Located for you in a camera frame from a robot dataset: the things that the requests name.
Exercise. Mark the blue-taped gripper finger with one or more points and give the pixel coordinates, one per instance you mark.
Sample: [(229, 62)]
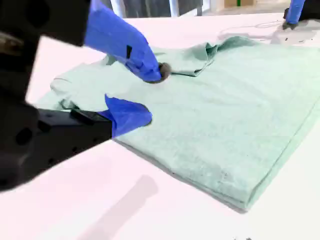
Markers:
[(295, 11), (125, 116), (120, 37)]

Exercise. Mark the pale green T-shirt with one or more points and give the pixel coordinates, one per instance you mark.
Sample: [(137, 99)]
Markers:
[(212, 120)]

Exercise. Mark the brown cardboard box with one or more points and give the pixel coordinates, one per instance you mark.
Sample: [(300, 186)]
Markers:
[(241, 3)]

